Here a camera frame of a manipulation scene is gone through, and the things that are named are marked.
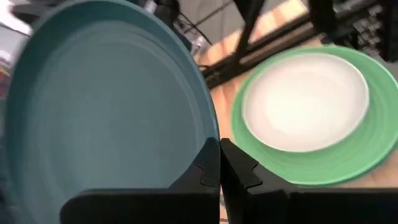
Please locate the white plate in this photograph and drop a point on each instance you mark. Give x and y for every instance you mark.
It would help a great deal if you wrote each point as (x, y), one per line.
(304, 102)

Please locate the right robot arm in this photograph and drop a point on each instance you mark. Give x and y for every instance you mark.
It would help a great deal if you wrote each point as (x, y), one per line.
(166, 12)

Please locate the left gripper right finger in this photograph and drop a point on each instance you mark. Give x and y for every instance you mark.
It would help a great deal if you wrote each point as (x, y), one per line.
(264, 205)

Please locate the black table frame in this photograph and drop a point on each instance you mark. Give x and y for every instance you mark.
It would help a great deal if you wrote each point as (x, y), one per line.
(270, 46)

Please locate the teal plate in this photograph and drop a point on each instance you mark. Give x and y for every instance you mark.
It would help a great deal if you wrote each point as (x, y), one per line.
(109, 109)

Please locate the green plate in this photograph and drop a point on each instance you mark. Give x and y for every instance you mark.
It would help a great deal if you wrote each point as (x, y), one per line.
(326, 168)

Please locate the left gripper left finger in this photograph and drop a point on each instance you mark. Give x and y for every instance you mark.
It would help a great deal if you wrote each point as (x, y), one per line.
(186, 205)

